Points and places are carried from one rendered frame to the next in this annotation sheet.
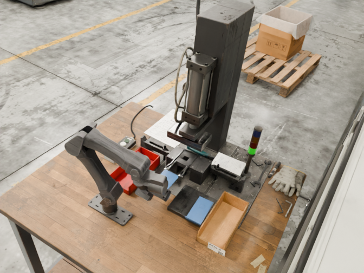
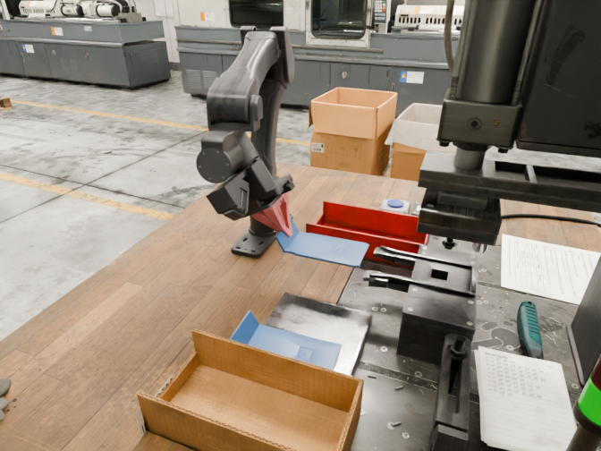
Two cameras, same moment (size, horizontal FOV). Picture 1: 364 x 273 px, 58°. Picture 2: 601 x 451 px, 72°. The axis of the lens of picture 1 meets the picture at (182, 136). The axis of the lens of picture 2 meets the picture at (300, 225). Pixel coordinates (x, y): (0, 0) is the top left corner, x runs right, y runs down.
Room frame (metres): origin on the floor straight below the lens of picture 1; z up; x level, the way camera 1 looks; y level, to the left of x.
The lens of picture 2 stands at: (0.88, -0.56, 1.39)
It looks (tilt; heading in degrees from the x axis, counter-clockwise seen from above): 29 degrees down; 84
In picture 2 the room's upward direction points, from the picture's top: straight up
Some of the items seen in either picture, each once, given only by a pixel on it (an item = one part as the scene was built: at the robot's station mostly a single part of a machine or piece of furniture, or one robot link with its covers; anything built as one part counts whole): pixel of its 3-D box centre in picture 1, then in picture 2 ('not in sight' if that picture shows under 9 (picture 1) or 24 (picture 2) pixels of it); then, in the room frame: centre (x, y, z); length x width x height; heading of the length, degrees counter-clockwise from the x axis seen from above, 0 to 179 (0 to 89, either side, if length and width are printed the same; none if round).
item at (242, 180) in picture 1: (236, 182); (447, 436); (1.08, -0.28, 0.95); 0.06 x 0.03 x 0.09; 63
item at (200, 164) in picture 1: (189, 159); (443, 283); (1.17, -0.05, 0.98); 0.20 x 0.10 x 0.01; 63
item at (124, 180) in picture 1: (135, 169); (368, 233); (1.11, 0.21, 0.93); 0.25 x 0.12 x 0.06; 153
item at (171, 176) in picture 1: (162, 181); (322, 241); (0.98, 0.06, 1.00); 0.15 x 0.07 x 0.03; 153
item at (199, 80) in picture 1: (196, 90); (499, 12); (1.17, -0.04, 1.37); 0.11 x 0.09 x 0.30; 63
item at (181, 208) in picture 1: (192, 205); (310, 339); (0.95, -0.08, 0.91); 0.17 x 0.16 x 0.02; 63
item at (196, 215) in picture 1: (199, 209); (286, 343); (0.91, -0.11, 0.93); 0.15 x 0.07 x 0.03; 155
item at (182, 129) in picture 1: (199, 110); (531, 137); (1.23, -0.06, 1.22); 0.26 x 0.18 x 0.30; 153
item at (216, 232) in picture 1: (223, 222); (252, 410); (0.86, -0.21, 0.93); 0.25 x 0.13 x 0.08; 153
